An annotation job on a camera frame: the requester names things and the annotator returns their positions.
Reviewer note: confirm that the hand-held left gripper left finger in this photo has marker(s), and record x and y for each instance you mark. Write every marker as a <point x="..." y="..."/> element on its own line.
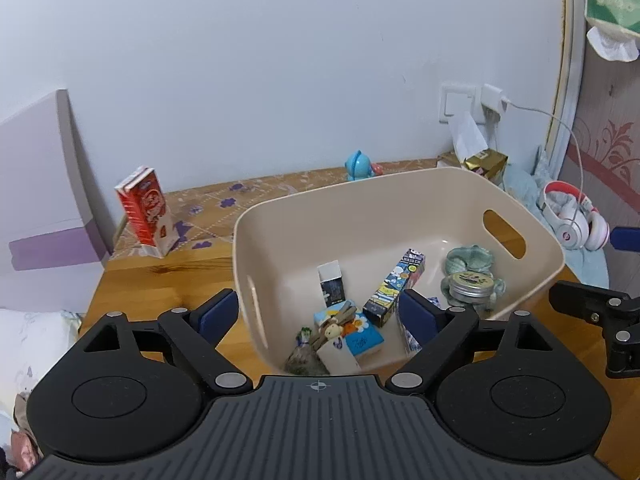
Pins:
<point x="220" y="310"/>

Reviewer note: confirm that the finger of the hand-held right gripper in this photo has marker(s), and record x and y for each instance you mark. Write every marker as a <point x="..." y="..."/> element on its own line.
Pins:
<point x="626" y="239"/>
<point x="585" y="300"/>

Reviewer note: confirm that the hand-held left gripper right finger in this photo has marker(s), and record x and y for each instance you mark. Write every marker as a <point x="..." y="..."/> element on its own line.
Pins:
<point x="417" y="315"/>

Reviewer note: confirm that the blue and white patterned box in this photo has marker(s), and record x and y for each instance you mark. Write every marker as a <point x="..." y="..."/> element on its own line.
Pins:
<point x="411" y="342"/>

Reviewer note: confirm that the long cartoon printed box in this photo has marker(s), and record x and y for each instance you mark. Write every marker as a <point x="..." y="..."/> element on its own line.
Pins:
<point x="390" y="290"/>

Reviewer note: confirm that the round metal tin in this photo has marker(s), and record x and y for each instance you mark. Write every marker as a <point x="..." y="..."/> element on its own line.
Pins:
<point x="467" y="285"/>

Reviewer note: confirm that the blue colourful cartoon box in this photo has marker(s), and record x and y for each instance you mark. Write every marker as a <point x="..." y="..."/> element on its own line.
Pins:
<point x="362" y="342"/>

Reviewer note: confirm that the green cloth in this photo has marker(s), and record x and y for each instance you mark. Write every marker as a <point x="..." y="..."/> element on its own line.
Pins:
<point x="470" y="260"/>

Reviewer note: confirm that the black box with white flap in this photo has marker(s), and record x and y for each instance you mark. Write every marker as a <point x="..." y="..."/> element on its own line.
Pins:
<point x="334" y="290"/>

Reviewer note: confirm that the clear bag of dried herbs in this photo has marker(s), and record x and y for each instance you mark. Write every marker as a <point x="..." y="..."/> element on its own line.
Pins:
<point x="305" y="360"/>

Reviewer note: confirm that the beige plastic storage bin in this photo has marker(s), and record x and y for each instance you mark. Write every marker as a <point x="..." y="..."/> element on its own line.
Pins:
<point x="350" y="220"/>

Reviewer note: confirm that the white and red headphones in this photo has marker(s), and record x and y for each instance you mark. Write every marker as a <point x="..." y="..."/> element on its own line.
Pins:
<point x="572" y="232"/>

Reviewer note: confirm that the brown floral mat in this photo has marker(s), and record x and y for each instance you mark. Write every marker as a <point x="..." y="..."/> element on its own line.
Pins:
<point x="210" y="215"/>

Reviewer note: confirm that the light blue blanket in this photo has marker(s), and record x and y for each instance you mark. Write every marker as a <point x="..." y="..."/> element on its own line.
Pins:
<point x="525" y="185"/>

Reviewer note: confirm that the red milk carton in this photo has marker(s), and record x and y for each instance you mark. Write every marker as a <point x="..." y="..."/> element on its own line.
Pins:
<point x="145" y="210"/>

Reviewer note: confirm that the gold box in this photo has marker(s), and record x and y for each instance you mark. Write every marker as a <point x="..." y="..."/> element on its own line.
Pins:
<point x="487" y="162"/>

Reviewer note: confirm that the blue toy figure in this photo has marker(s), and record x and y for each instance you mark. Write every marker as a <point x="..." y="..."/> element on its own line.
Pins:
<point x="357" y="165"/>

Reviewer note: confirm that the white tissue paper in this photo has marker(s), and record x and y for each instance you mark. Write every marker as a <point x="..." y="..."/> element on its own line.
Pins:
<point x="465" y="135"/>

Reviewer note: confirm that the white charger plug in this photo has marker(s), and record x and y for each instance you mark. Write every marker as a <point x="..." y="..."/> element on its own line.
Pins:
<point x="492" y="100"/>

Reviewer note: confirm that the white bedding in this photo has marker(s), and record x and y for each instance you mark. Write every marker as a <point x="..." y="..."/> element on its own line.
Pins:
<point x="30" y="350"/>

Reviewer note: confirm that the white and purple board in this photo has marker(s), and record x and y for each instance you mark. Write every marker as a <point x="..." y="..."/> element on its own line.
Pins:
<point x="40" y="185"/>

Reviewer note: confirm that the pink cloth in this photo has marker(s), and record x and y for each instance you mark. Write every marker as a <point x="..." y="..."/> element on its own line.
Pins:
<point x="27" y="440"/>

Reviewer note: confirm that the green tissue pack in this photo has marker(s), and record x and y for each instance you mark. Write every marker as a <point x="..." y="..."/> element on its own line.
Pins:
<point x="615" y="0"/>

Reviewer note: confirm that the white wooden frame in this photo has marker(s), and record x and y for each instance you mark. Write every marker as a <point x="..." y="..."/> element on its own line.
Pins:
<point x="572" y="35"/>

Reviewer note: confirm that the white wall socket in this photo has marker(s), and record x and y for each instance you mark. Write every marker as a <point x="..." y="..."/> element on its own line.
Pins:
<point x="455" y="102"/>

